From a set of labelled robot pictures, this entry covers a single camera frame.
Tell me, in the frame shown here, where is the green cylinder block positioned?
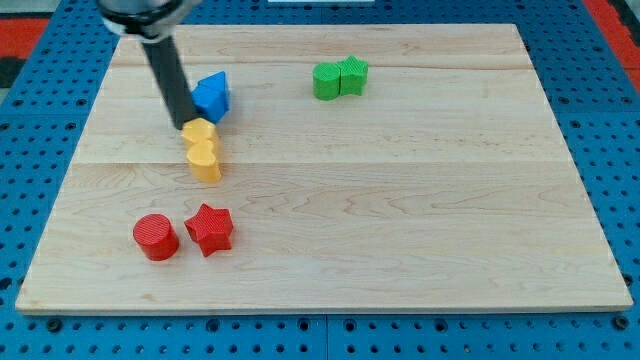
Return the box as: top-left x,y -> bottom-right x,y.
312,62 -> 341,101

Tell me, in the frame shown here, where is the green star block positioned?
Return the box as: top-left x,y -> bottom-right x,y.
337,55 -> 368,96

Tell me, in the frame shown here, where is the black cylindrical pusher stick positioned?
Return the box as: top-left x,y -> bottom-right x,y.
143,36 -> 198,130

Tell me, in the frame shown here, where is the yellow heart block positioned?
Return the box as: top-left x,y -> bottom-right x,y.
186,140 -> 222,183

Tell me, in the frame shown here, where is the wooden board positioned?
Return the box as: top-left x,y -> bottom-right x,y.
16,24 -> 633,316

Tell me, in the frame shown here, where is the blue cube block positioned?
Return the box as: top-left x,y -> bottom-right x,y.
192,85 -> 230,124

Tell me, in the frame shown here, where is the yellow hexagon block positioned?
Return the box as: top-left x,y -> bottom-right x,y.
181,118 -> 219,149

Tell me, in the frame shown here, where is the blue pentagon block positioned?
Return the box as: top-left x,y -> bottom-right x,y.
198,71 -> 229,94

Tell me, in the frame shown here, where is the red star block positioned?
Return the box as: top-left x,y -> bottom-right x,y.
184,204 -> 234,257

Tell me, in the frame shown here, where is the red cylinder block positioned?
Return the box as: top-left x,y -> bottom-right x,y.
132,213 -> 179,261

